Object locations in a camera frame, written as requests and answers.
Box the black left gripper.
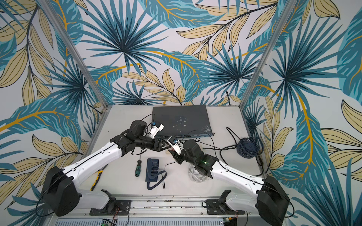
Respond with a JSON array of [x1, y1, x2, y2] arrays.
[[136, 136, 172, 151]]

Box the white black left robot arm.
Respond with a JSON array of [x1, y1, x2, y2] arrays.
[[39, 120, 166, 217]]

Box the black power strip cord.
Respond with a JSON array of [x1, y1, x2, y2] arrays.
[[197, 127, 241, 159]]

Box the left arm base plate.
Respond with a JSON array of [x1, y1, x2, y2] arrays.
[[90, 200, 132, 216]]

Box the black fan cable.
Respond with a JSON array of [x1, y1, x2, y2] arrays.
[[161, 160, 179, 188]]

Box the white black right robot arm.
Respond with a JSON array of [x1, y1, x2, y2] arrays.
[[167, 138, 290, 226]]

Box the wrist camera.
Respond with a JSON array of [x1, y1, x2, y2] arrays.
[[149, 121, 164, 139], [166, 136, 183, 155]]

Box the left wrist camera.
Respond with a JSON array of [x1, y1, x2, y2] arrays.
[[149, 121, 164, 139]]

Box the navy blue desk fan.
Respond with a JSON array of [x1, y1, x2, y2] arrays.
[[145, 158, 167, 190]]

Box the white round desk fan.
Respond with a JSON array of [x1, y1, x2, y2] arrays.
[[188, 164, 210, 183]]

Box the yellow black pliers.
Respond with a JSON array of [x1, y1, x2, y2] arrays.
[[90, 164, 108, 191]]

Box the dark grey network switch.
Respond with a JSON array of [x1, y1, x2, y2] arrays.
[[152, 105, 214, 139]]

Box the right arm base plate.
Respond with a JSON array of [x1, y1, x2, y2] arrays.
[[202, 199, 246, 215]]

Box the green black screwdriver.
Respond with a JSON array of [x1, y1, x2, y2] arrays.
[[135, 152, 142, 177]]

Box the aluminium frame rail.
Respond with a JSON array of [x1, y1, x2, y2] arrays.
[[42, 193, 289, 226]]

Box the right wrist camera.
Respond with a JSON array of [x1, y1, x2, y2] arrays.
[[166, 136, 183, 155]]

